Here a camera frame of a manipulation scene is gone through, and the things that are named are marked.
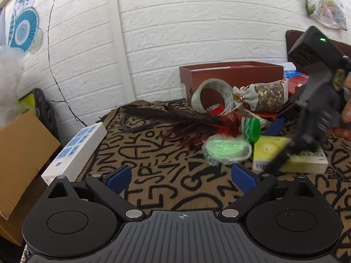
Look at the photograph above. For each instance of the plastic bag on wall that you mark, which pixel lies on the plastic bag on wall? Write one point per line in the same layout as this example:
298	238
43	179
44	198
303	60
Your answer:
329	13

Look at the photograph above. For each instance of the dark feather duster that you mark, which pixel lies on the dark feather duster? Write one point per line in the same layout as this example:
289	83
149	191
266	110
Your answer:
192	127

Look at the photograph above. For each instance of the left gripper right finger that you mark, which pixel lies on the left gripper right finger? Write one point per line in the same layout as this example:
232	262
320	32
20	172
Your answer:
290	219

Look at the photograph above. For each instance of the blue paper fan decoration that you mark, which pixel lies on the blue paper fan decoration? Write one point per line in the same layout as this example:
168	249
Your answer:
24	29

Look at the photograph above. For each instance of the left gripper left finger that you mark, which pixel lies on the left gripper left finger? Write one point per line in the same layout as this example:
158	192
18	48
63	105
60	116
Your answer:
75	219

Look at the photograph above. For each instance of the brown cardboard box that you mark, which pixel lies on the brown cardboard box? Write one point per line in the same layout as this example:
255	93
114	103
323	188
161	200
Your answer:
26	147

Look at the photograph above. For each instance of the person's right hand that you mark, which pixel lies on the person's right hand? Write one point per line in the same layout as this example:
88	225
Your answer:
344	132

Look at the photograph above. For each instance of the red flat box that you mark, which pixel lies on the red flat box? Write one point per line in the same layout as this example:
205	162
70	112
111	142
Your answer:
295	80

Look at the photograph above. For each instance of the blue white package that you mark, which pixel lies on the blue white package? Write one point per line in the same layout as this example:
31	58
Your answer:
290	70

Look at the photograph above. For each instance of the clear plastic bag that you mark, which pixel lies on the clear plastic bag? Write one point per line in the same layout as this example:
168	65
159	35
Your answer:
12	64

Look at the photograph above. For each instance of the letter patterned brown cloth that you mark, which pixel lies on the letter patterned brown cloth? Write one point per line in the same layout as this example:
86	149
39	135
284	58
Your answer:
181	195

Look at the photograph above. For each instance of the yellow medicine box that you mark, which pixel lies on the yellow medicine box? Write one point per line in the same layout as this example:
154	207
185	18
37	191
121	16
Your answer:
268	147

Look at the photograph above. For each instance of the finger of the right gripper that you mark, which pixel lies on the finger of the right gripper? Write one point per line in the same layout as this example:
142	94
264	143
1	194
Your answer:
289	112
288	153

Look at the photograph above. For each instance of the clear tape roll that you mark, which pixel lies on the clear tape roll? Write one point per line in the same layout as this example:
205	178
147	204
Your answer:
211	92

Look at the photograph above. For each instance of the dried herb sachet bag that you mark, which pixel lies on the dried herb sachet bag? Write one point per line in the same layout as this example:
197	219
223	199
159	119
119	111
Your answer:
263	97

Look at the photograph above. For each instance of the green wrapped tape roll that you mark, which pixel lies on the green wrapped tape roll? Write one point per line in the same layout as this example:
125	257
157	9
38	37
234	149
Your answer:
221	149

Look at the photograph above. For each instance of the dark red cardboard box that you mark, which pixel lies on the dark red cardboard box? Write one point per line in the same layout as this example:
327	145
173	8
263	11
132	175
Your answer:
238	74

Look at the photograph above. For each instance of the white blue power strip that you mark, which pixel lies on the white blue power strip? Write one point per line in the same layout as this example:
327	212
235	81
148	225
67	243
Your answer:
71	160

